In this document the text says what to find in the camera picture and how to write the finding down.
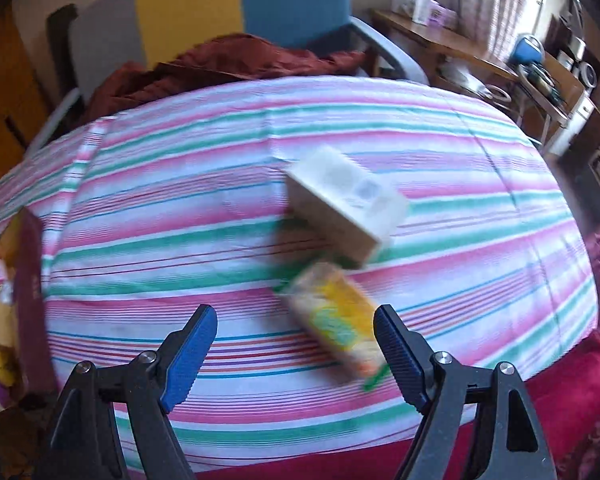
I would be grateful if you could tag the grey yellow blue chair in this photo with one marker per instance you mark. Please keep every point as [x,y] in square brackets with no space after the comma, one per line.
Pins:
[290,0]

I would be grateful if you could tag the pink patterned curtain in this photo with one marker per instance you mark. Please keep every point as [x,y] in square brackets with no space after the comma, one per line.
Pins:
[500,5]

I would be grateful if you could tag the dark red cloth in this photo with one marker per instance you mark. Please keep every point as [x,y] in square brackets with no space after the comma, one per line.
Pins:
[230,60]

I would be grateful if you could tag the silver stereo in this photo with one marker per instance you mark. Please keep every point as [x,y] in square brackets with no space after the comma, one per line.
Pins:
[580,65]

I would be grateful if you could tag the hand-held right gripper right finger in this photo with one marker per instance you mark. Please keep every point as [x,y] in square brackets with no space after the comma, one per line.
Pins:
[402,355]

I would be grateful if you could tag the wooden desk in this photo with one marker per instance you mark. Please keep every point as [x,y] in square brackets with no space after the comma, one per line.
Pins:
[430,40]

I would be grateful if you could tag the purple box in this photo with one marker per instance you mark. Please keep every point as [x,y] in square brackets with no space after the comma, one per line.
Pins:
[442,14]

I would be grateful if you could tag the gold tin box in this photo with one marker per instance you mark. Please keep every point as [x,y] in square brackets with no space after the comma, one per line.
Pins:
[30,310]

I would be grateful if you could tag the white plastic bag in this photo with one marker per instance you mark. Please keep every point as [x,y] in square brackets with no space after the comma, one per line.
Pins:
[455,74]

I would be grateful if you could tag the cream box with barcode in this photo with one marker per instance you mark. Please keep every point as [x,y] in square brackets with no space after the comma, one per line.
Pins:
[340,200]

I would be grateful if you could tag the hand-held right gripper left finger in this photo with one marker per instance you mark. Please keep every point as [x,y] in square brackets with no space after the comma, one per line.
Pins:
[190,355]

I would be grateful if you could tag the red bedspread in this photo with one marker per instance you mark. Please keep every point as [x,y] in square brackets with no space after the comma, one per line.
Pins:
[580,385]

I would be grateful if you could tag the green yellow cracker packet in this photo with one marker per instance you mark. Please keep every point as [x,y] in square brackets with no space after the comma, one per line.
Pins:
[335,320]

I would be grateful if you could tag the blue bag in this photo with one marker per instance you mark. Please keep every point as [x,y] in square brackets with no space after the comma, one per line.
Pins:
[525,50]

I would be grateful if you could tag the metal rack table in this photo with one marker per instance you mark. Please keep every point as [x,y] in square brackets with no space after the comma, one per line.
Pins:
[545,82]

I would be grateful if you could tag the wooden wardrobe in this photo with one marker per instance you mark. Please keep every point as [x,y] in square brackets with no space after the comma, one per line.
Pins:
[5,110]

